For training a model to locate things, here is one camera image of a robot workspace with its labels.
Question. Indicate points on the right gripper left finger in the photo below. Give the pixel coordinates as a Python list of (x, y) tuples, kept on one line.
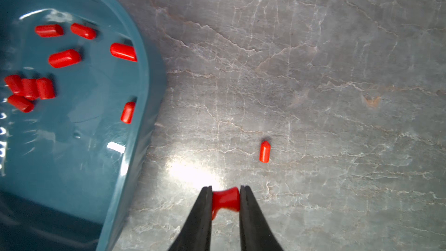
[(195, 235)]

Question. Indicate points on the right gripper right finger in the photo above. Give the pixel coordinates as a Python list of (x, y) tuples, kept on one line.
[(255, 233)]

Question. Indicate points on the teal plastic storage box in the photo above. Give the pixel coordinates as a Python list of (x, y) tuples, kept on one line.
[(70, 167)]

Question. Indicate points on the red sleeve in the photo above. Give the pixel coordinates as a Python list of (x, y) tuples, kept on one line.
[(128, 112), (30, 90), (14, 82), (64, 58), (83, 31), (49, 30), (265, 150), (123, 51), (45, 88), (21, 103), (228, 199)]

